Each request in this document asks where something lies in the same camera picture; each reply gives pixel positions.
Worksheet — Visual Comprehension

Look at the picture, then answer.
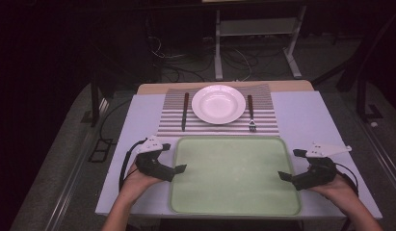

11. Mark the person's left hand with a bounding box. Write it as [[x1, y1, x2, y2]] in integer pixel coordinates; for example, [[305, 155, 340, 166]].
[[120, 162, 165, 204]]

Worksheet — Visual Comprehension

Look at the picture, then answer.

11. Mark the black metal stand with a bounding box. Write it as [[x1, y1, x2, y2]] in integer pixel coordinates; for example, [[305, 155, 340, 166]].
[[355, 71, 384, 123], [80, 71, 112, 128]]

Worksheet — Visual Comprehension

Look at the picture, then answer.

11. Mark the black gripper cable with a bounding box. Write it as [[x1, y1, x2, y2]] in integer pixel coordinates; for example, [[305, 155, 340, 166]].
[[334, 162, 360, 197], [119, 138, 148, 193]]

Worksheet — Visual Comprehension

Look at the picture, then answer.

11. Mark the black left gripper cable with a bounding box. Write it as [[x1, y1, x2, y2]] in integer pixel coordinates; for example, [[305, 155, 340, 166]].
[[119, 138, 148, 193]]

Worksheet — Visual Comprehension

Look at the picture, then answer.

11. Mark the black floor bracket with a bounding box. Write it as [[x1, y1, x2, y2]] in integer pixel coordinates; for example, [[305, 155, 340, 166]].
[[88, 138, 116, 164]]

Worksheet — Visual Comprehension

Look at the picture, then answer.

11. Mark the white plate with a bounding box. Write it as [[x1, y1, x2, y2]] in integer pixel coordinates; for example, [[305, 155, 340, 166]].
[[191, 84, 248, 126]]

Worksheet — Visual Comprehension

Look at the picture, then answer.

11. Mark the light green tray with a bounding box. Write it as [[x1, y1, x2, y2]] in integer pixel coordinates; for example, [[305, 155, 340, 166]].
[[168, 135, 303, 217]]

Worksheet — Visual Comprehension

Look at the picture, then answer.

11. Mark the brown-handled fork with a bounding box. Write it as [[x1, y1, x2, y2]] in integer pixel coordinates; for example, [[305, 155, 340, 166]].
[[247, 93, 258, 133]]

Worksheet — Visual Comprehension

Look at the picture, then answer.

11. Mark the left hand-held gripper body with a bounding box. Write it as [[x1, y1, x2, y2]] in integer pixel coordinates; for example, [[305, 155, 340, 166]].
[[134, 135, 176, 183]]

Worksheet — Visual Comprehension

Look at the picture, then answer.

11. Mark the tangle of floor cables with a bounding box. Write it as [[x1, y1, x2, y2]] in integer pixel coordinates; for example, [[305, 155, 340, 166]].
[[146, 33, 261, 84]]

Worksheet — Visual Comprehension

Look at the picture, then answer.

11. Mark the striped placemat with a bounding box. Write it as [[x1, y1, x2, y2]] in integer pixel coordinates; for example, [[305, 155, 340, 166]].
[[156, 83, 280, 138]]

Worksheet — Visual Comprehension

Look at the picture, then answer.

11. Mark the brown-handled knife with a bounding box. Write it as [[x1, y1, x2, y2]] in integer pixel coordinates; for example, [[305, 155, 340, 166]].
[[181, 91, 191, 133]]

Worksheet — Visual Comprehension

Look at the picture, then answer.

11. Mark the person's right hand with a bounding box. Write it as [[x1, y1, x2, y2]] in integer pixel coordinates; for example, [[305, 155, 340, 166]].
[[307, 174, 359, 206]]

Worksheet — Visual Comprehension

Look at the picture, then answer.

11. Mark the aluminium floor rail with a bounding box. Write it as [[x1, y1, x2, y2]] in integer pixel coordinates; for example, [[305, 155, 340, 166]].
[[42, 95, 112, 231], [354, 112, 396, 193]]

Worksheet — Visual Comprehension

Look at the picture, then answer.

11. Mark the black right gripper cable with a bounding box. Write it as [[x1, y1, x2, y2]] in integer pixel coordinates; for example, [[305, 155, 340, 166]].
[[334, 162, 360, 197]]

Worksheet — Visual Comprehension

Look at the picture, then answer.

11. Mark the white metal stand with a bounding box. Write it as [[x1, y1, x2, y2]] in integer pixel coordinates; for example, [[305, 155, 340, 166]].
[[213, 4, 307, 82]]

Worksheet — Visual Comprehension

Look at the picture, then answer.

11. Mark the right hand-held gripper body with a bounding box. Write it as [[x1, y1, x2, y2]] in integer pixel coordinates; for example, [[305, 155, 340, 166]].
[[291, 141, 354, 193]]

